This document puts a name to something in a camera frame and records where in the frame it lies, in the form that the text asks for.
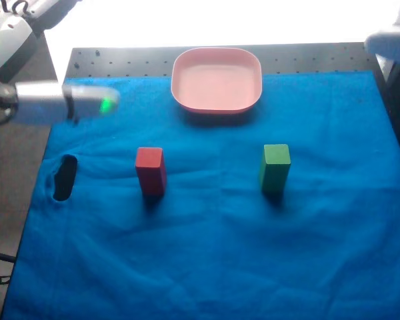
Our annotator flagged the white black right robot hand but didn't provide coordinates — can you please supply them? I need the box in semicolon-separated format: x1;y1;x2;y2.
365;0;400;64

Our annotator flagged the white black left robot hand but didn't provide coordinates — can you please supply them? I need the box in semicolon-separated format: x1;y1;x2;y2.
0;0;121;126

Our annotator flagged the green wooden block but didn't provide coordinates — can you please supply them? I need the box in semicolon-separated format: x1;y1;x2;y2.
259;143;291;195

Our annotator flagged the red wooden block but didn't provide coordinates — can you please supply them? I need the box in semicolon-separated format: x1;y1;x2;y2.
135;146;167;197

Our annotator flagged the pink square plate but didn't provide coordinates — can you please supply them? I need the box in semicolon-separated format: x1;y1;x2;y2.
171;47;263;116

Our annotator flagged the black stand bar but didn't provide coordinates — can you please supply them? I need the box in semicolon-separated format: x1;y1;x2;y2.
0;249;17;265

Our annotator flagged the blue cloth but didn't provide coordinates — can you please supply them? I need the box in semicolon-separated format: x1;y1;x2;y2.
1;71;400;320

